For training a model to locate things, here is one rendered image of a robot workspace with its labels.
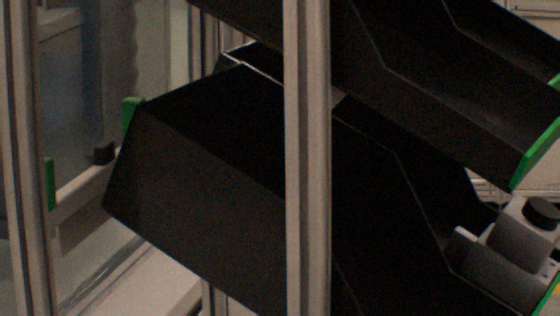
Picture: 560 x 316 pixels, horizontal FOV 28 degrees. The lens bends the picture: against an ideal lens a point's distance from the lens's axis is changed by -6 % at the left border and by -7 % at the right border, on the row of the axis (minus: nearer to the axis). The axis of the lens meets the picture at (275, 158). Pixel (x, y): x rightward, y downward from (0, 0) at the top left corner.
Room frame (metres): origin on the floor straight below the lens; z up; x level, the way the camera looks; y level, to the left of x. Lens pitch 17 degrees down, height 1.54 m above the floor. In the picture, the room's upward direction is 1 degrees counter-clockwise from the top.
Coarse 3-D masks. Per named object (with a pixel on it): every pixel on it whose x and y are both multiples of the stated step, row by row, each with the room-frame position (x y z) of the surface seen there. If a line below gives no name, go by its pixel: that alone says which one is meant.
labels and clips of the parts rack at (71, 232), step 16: (48, 0) 0.70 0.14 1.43; (64, 0) 0.72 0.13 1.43; (128, 112) 0.80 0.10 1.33; (112, 144) 0.76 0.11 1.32; (48, 160) 0.66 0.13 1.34; (96, 160) 0.74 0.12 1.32; (112, 160) 0.76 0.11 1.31; (48, 176) 0.66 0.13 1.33; (48, 192) 0.65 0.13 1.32; (48, 208) 0.65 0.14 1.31; (96, 208) 0.75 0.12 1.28; (64, 224) 0.70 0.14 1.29; (80, 224) 0.72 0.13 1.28; (96, 224) 0.75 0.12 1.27; (64, 240) 0.70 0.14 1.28; (80, 240) 0.72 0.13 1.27
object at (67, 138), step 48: (96, 0) 1.62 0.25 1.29; (144, 0) 1.79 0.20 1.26; (48, 48) 1.48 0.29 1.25; (96, 48) 1.62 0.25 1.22; (144, 48) 1.79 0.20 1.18; (192, 48) 1.99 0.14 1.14; (48, 96) 1.47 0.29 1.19; (96, 96) 1.62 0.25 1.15; (144, 96) 1.79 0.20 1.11; (0, 144) 1.40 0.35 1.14; (48, 144) 1.46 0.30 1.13; (96, 144) 1.61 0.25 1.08; (0, 192) 1.40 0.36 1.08; (0, 240) 1.40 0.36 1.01; (96, 240) 1.59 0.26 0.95; (0, 288) 1.41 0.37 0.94
